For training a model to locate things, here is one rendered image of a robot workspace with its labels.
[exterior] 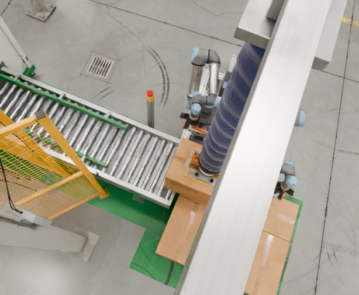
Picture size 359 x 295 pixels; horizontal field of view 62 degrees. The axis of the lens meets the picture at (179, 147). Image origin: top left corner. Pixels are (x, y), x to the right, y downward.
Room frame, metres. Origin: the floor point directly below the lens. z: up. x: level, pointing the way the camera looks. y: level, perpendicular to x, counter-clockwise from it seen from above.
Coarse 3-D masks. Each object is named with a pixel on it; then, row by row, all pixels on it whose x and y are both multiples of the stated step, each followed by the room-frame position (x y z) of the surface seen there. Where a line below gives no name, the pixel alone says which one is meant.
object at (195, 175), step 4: (192, 168) 0.78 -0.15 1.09; (196, 172) 0.75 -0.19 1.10; (200, 172) 0.75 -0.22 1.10; (188, 176) 0.70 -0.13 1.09; (192, 176) 0.70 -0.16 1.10; (196, 176) 0.71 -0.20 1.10; (212, 176) 0.74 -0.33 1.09; (196, 180) 0.68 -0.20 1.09; (200, 180) 0.68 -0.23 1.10; (208, 180) 0.70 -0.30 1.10; (212, 180) 0.70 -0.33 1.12; (204, 184) 0.66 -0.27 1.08; (208, 184) 0.66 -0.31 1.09; (212, 184) 0.67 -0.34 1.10
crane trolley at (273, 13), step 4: (272, 0) 0.77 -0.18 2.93; (276, 0) 0.75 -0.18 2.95; (280, 0) 0.74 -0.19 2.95; (284, 0) 0.74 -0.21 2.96; (332, 0) 0.78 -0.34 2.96; (272, 4) 0.75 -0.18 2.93; (276, 4) 0.74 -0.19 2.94; (280, 4) 0.74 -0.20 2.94; (272, 8) 0.75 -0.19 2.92; (276, 8) 0.74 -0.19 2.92; (280, 8) 0.74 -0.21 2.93; (268, 12) 0.75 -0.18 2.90; (272, 12) 0.74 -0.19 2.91; (276, 12) 0.74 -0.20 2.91; (328, 12) 0.73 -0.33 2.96; (268, 16) 0.75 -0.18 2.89; (272, 16) 0.74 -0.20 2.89; (276, 16) 0.74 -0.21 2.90
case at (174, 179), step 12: (180, 144) 0.98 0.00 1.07; (192, 144) 1.00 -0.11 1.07; (180, 156) 0.87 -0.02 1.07; (168, 168) 0.74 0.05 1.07; (180, 168) 0.76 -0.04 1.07; (168, 180) 0.65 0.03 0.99; (180, 180) 0.65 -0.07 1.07; (192, 180) 0.68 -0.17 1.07; (180, 192) 0.63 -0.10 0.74; (192, 192) 0.61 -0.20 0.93; (204, 192) 0.60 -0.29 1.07
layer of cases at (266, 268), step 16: (176, 208) 0.50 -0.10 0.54; (192, 208) 0.53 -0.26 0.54; (272, 208) 0.70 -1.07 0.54; (288, 208) 0.74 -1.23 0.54; (176, 224) 0.35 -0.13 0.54; (192, 224) 0.38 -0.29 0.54; (272, 224) 0.54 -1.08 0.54; (288, 224) 0.58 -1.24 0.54; (160, 240) 0.17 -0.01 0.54; (176, 240) 0.20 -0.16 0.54; (192, 240) 0.23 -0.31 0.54; (272, 240) 0.39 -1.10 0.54; (288, 240) 0.42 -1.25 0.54; (176, 256) 0.05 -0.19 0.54; (256, 256) 0.20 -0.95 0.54; (272, 256) 0.24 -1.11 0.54; (256, 272) 0.06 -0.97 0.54; (272, 272) 0.09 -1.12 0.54; (256, 288) -0.07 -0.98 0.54; (272, 288) -0.04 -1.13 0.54
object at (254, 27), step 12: (252, 0) 0.81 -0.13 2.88; (264, 0) 0.82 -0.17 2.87; (336, 0) 0.89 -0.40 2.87; (252, 12) 0.76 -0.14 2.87; (264, 12) 0.77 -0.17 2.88; (336, 12) 0.83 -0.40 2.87; (240, 24) 0.70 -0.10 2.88; (252, 24) 0.71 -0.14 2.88; (264, 24) 0.72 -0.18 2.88; (324, 24) 0.77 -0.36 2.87; (336, 24) 0.78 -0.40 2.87; (240, 36) 0.69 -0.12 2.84; (252, 36) 0.68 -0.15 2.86; (264, 36) 0.68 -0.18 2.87; (324, 36) 0.73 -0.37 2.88; (336, 36) 0.74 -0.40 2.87; (264, 48) 0.67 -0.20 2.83; (324, 48) 0.68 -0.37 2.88; (324, 60) 0.64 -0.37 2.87
